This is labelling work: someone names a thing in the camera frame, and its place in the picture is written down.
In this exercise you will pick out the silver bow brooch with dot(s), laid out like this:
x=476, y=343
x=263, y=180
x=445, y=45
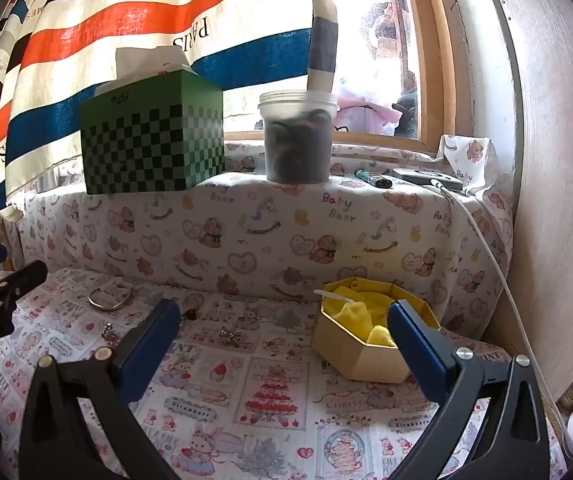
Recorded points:
x=231, y=336

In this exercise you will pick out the white stick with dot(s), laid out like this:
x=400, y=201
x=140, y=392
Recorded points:
x=334, y=296

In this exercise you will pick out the white charger puck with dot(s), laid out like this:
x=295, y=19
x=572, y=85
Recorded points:
x=424, y=177

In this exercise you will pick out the pink cloth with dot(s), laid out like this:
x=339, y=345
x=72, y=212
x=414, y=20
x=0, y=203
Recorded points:
x=366, y=110

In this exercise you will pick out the green lighter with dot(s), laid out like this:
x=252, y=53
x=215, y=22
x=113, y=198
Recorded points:
x=374, y=178

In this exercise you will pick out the small silver charm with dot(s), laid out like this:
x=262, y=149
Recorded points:
x=109, y=332

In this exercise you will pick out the striped curtain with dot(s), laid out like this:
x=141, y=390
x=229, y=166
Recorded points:
x=116, y=25

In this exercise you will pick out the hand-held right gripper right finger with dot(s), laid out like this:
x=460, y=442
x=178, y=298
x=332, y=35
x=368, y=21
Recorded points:
x=416, y=350

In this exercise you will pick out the green checkered tissue box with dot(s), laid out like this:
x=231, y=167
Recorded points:
x=151, y=140

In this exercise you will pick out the bear printed cloth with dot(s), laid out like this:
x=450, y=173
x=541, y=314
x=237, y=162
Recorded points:
x=276, y=230

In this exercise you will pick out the silver bangle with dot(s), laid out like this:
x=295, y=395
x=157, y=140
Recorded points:
x=97, y=305

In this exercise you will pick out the printed tablecloth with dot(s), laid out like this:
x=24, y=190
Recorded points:
x=266, y=410

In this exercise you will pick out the wooden window frame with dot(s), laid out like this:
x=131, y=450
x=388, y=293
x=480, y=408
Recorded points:
x=439, y=60

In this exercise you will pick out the hexagonal jewelry box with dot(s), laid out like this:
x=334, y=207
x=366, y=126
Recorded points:
x=361, y=357

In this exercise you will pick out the clear plastic container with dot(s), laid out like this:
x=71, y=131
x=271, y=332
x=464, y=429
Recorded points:
x=296, y=140

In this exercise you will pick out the pale wooden panel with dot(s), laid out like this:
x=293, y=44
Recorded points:
x=561, y=185

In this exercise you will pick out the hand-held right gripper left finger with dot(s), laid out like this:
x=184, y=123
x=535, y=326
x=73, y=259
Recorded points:
x=154, y=340

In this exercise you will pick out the small dark earring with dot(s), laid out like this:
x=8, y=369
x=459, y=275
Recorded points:
x=189, y=314

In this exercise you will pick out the yellow cloth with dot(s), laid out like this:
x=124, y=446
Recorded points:
x=361, y=312

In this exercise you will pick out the white tissue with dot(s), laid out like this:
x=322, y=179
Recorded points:
x=151, y=62

